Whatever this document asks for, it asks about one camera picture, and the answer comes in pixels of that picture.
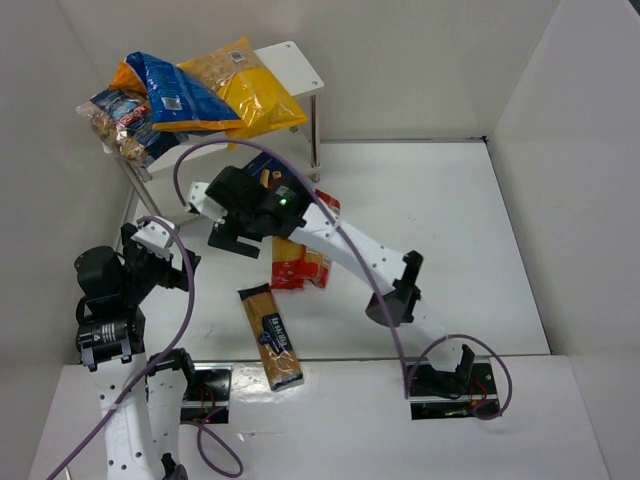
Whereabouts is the dark blue Barilla pasta box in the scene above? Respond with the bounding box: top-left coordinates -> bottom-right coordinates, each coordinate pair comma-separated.
242,153 -> 294,187

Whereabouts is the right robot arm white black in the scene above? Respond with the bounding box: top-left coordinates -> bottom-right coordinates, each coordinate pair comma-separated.
187,166 -> 474,385

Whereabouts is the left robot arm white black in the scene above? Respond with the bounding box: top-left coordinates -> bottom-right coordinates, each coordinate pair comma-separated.
74,216 -> 200,479

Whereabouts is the blue and orange pasta bag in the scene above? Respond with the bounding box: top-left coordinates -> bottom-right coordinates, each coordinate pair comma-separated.
109,51 -> 246,132

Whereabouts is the yellow pasta bag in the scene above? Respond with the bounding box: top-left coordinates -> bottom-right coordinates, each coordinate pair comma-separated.
178,38 -> 308,139

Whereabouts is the white two-tier shelf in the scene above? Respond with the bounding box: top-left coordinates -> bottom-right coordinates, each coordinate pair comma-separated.
103,41 -> 324,225

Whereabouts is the red spaghetti bag front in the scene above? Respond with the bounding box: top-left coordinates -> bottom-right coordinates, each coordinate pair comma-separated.
271,237 -> 306,290

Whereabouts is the red spaghetti bag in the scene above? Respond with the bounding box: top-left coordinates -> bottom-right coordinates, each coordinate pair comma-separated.
298,189 -> 341,289
271,237 -> 306,290

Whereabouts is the red spaghetti bag back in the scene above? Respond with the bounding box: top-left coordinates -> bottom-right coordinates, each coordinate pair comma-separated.
298,189 -> 341,289

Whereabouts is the dark blue La Sicilia spaghetti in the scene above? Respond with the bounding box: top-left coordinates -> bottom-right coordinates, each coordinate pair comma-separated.
238,283 -> 304,392

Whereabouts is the clear blue fusilli bag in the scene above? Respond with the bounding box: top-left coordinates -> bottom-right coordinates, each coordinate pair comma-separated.
76,89 -> 188,168

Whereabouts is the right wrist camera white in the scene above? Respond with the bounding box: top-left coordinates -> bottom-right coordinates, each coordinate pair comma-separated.
185,182 -> 227,222

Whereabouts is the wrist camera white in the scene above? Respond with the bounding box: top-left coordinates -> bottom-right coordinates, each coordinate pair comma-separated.
132,222 -> 173,261
185,182 -> 227,222

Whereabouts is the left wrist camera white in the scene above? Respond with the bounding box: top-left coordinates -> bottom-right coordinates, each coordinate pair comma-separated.
132,222 -> 173,261

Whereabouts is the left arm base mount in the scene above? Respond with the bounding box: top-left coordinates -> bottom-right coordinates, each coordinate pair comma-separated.
144,363 -> 234,425

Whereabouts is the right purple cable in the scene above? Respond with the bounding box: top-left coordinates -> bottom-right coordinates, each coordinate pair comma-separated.
172,138 -> 515,421

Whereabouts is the purple cable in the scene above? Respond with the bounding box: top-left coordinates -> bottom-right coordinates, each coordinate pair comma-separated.
44,214 -> 245,480
172,138 -> 515,421

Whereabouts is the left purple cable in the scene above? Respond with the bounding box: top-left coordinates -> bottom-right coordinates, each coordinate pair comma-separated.
44,214 -> 245,480

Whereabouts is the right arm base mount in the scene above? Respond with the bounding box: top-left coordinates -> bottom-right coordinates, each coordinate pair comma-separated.
409,361 -> 501,421

